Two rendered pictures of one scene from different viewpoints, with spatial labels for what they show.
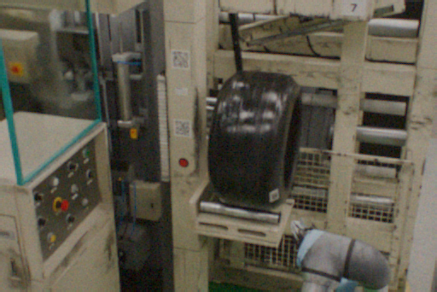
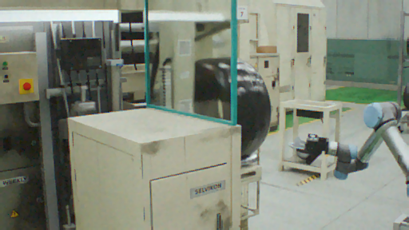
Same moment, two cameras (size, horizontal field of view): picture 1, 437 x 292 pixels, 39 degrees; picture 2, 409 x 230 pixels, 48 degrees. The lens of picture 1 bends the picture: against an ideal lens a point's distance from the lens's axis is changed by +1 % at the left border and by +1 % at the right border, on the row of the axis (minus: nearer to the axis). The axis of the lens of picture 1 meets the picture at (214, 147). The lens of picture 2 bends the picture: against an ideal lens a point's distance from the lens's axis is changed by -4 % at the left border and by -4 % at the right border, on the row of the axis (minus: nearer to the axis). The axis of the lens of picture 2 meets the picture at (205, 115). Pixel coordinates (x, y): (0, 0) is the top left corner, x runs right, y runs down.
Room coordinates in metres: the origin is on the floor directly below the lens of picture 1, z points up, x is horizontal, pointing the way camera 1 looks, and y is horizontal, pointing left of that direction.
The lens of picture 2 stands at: (0.90, 1.98, 1.58)
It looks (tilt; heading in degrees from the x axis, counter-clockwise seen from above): 10 degrees down; 304
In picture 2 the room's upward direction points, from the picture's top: 1 degrees counter-clockwise
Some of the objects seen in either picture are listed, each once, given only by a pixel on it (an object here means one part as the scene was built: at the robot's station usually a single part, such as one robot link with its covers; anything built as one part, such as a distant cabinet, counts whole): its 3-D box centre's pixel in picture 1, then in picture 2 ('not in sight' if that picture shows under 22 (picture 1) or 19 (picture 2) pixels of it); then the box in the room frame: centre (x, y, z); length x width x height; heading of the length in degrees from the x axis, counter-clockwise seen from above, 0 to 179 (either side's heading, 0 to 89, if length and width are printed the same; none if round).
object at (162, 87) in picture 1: (166, 129); not in sight; (2.33, 0.20, 1.19); 0.05 x 0.04 x 0.48; 163
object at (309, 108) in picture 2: not in sight; (309, 138); (2.85, -2.98, 0.40); 0.60 x 0.35 x 0.80; 172
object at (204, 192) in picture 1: (207, 189); not in sight; (2.33, 0.03, 0.90); 0.40 x 0.03 x 0.10; 163
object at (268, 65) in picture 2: not in sight; (250, 93); (4.51, -4.61, 0.62); 0.91 x 0.58 x 1.25; 82
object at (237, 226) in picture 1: (237, 224); (232, 176); (2.14, -0.10, 0.84); 0.36 x 0.09 x 0.06; 73
